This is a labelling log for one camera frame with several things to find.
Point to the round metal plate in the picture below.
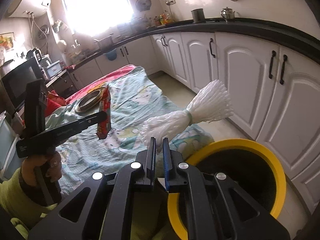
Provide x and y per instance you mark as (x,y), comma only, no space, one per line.
(85,106)

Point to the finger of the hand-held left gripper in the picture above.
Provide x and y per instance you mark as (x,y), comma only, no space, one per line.
(92,120)

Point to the person's left forearm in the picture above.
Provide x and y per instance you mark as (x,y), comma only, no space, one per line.
(15,200)

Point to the wall exhaust fan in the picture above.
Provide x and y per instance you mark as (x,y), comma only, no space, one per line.
(143,4)

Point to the black kitchen countertop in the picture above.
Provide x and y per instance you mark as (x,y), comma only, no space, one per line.
(250,26)

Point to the steel stock pot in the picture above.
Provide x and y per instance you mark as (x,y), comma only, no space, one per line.
(103,43)

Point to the black metal pot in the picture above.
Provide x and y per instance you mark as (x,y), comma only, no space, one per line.
(198,15)

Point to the pink blanket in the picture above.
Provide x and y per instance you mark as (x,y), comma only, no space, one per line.
(100,80)

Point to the person's yellow-green clothing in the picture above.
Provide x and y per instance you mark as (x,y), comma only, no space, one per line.
(145,220)

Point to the group of condiment bottles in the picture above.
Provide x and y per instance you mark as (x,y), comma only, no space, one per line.
(163,19)

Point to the person's left hand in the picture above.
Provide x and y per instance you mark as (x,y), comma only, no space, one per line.
(30,168)

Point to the white jug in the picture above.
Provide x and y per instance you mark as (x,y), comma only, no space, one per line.
(62,46)

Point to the kitchen window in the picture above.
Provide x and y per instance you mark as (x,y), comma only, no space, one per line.
(97,5)

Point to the white and blue box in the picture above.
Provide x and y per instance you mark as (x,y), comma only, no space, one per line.
(52,70)

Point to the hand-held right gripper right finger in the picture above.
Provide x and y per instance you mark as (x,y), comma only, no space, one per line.
(166,162)

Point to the black kettle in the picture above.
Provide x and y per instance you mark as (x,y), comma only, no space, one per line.
(33,54)

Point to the yellow rimmed trash bin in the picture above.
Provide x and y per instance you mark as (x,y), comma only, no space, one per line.
(237,143)

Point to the white lower cabinets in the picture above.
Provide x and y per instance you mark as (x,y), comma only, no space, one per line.
(250,80)

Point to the black microwave oven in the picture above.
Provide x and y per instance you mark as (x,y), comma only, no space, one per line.
(17,80)

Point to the white water heater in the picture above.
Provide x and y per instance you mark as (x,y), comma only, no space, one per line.
(30,2)

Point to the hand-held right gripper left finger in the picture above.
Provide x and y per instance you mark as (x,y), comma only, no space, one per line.
(152,152)

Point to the red floral blanket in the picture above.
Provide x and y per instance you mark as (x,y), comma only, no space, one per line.
(53,105)

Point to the red snack packet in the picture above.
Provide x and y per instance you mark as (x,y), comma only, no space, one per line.
(103,133)

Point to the white fluffy packet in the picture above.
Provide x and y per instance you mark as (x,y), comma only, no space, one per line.
(207,105)

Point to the steel teapot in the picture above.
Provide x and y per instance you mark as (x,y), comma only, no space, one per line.
(227,15)

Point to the wall poster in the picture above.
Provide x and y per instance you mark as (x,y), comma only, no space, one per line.
(7,42)

